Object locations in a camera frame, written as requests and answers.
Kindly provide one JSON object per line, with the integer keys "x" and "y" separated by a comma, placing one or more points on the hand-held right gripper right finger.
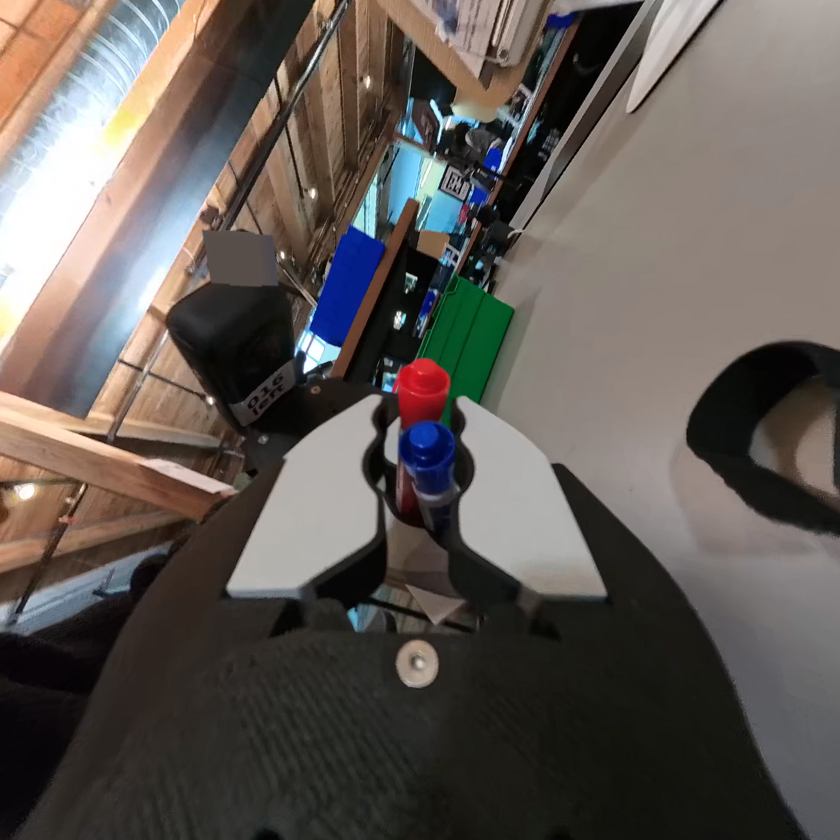
{"x": 518, "y": 525}

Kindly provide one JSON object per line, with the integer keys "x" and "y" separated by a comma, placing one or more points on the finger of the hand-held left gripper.
{"x": 413, "y": 564}

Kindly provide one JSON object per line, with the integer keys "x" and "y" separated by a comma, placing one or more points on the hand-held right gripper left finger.
{"x": 315, "y": 518}

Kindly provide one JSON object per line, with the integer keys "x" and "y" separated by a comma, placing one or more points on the blue dry erase marker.
{"x": 426, "y": 453}

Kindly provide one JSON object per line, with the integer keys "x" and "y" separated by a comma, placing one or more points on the red dry erase marker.
{"x": 423, "y": 394}

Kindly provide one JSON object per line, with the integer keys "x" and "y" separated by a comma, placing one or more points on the blue screen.
{"x": 348, "y": 282}

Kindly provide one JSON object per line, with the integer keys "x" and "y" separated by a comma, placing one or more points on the wooden beam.
{"x": 79, "y": 453}

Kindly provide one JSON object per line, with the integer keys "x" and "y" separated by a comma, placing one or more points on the brown wooden shelf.
{"x": 388, "y": 262}

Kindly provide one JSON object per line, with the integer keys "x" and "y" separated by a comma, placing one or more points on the green plastic bin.
{"x": 472, "y": 328}

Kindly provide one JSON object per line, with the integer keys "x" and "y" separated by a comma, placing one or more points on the black white tag board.
{"x": 456, "y": 182}

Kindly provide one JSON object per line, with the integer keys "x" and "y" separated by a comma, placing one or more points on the white flat pad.
{"x": 669, "y": 39}

